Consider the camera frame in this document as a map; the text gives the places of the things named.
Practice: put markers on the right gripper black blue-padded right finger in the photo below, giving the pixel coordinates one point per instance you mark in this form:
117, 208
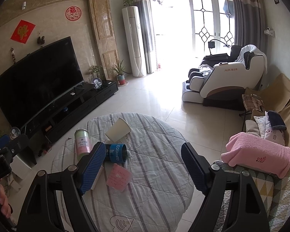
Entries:
245, 211

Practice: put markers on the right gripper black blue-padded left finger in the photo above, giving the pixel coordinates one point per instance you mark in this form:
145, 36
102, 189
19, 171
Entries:
40, 210

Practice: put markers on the green pink cookie can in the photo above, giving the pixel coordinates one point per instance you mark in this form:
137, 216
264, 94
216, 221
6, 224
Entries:
82, 143

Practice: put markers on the pink translucent plastic cup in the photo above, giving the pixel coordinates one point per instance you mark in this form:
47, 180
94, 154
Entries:
119, 178

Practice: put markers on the white paper cup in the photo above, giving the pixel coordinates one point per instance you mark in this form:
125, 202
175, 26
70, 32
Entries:
118, 130

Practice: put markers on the person's left hand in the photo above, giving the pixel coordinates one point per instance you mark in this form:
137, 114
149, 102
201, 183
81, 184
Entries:
5, 207

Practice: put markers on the triangle patterned quilted sofa cover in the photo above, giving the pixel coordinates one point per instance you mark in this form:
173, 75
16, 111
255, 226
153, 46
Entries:
274, 192

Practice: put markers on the black tv cabinet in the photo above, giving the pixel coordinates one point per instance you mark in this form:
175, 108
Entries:
64, 113

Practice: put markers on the pink folded towel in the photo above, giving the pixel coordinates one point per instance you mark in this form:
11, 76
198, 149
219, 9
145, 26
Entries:
257, 153

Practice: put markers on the striped quilted table cover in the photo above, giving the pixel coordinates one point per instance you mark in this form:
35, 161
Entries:
160, 190

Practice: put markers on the large black television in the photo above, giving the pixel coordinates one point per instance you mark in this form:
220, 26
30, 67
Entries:
38, 79

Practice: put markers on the dark blue cloth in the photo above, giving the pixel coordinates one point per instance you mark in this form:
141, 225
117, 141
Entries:
276, 121

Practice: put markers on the blue black towel canister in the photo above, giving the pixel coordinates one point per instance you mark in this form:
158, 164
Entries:
116, 153

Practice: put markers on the glass snow globe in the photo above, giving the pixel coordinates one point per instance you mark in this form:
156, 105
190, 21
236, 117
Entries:
97, 83

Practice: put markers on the brown folding chair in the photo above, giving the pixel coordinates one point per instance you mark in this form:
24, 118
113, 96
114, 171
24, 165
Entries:
273, 98

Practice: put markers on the red diamond fu poster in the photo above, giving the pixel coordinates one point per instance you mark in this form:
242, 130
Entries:
22, 31

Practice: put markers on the white massage chair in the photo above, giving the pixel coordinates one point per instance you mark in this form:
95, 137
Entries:
221, 79

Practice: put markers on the potted plant red pot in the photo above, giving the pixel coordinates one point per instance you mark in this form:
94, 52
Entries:
119, 69

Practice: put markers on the red round paper cutting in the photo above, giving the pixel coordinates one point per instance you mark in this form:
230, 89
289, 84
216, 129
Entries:
73, 13

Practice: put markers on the grey striped right curtain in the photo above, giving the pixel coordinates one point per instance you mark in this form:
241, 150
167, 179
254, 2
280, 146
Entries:
250, 23

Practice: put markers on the grey striped curtain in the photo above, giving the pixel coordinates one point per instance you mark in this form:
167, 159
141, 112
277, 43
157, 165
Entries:
149, 51
250, 23

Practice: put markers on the white standing air conditioner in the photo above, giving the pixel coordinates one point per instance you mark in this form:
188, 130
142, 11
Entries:
132, 26

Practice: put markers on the grey striped left curtain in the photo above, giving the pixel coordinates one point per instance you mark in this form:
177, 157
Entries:
149, 51

